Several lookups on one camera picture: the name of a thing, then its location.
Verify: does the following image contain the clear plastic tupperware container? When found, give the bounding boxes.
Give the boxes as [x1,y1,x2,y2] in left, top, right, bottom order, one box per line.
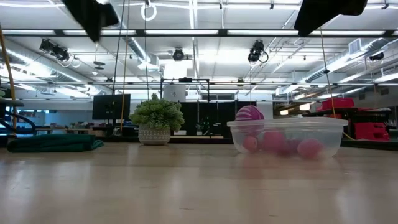
[226,116,349,160]

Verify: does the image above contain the black monitor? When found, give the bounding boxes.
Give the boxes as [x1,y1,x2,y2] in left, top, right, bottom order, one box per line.
[92,93,132,121]

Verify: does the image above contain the black overhead frame beam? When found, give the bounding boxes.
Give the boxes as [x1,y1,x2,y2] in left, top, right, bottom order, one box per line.
[0,28,398,39]

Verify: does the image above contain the purple white striped onion toy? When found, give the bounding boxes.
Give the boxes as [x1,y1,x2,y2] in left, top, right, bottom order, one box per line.
[234,105,266,136]

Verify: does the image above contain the small pink raspberry toy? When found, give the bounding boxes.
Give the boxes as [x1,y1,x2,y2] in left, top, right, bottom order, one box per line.
[242,135,259,153]

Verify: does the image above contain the dark green folded cloth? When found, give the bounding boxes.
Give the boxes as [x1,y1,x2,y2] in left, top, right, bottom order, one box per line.
[6,133,106,154]

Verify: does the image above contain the black metal frame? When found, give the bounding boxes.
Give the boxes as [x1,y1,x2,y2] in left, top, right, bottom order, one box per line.
[159,77,211,103]

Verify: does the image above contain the white cable ring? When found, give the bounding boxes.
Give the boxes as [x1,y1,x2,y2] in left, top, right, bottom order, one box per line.
[140,2,157,22]

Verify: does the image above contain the thin black hanging cable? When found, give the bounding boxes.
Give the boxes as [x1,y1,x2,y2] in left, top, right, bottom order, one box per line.
[143,18,150,100]
[111,0,126,94]

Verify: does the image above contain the white box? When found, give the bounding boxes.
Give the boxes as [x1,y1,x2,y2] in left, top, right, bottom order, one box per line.
[162,83,187,103]

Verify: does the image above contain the red bin stack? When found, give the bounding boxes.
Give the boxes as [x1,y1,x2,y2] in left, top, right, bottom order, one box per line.
[353,121,391,141]

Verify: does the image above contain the black hose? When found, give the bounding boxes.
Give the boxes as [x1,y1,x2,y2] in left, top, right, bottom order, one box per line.
[0,111,38,138]

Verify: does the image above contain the black ceiling camera cluster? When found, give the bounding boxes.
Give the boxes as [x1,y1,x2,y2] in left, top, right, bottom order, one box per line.
[39,37,71,62]

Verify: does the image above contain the green plant in white pot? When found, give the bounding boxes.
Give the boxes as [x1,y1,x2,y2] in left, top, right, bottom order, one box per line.
[128,92,185,146]

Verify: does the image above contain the red crate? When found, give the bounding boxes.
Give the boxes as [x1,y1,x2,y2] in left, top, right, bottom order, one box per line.
[317,97,356,111]

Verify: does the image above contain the round black overhead camera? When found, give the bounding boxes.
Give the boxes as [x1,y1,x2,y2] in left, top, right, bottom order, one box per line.
[172,47,185,62]

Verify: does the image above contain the black camera with cable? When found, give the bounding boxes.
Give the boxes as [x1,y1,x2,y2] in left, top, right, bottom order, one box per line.
[247,39,269,64]

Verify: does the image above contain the black partition panels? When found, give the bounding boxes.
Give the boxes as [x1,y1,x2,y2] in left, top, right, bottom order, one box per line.
[179,100,258,139]

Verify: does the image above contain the round red tomato toy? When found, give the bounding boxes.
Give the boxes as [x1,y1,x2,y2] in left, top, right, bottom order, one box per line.
[260,130,287,155]

